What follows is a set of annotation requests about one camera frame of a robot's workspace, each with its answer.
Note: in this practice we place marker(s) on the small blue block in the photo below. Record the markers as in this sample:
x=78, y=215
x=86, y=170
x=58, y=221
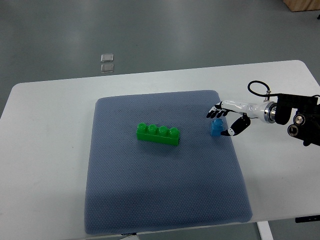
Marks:
x=217, y=126

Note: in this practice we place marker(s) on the wooden box corner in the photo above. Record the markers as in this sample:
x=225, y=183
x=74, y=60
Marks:
x=302, y=5

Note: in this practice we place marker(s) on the upper metal floor plate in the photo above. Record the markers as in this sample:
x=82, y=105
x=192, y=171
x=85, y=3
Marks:
x=107, y=57

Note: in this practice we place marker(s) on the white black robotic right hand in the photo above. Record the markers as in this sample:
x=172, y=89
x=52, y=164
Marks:
x=264, y=112

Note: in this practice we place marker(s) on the black table control panel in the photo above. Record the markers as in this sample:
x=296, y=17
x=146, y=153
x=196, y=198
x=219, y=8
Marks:
x=307, y=219

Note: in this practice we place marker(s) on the long green block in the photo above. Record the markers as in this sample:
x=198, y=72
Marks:
x=155, y=134

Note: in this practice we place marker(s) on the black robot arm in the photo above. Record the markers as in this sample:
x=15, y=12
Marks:
x=304, y=111

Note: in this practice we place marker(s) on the blue-grey textured mat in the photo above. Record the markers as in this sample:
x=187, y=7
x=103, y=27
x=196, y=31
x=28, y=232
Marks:
x=141, y=186

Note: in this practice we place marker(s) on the white table leg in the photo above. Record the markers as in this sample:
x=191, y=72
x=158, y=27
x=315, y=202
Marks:
x=264, y=230

